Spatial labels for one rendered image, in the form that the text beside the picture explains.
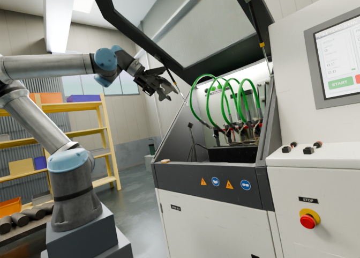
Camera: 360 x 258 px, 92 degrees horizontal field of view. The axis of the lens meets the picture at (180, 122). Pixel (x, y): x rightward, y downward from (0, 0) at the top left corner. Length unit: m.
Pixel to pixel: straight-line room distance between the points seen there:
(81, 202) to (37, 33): 6.69
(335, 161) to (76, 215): 0.76
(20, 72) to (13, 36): 6.33
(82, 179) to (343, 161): 0.77
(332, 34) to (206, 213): 0.91
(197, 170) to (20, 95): 0.77
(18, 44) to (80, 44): 1.57
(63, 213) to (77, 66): 0.48
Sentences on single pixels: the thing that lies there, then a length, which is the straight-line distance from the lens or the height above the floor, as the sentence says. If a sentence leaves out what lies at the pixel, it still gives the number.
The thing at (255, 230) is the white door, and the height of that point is 0.70.
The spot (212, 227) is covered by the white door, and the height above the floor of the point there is 0.66.
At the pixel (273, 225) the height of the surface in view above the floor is 0.74.
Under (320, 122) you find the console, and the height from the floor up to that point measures 1.06.
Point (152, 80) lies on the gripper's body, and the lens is 0.85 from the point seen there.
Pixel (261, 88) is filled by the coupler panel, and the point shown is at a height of 1.28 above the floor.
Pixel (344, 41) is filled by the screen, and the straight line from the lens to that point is 0.94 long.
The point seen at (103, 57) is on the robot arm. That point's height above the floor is 1.43.
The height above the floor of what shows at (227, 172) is 0.92.
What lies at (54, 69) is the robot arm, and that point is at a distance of 0.75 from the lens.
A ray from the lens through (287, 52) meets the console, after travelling 0.98.
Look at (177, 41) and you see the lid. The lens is 1.23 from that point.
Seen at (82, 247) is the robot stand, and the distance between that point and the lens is 0.70.
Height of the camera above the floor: 1.15
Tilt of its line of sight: 1 degrees up
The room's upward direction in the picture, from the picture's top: 11 degrees counter-clockwise
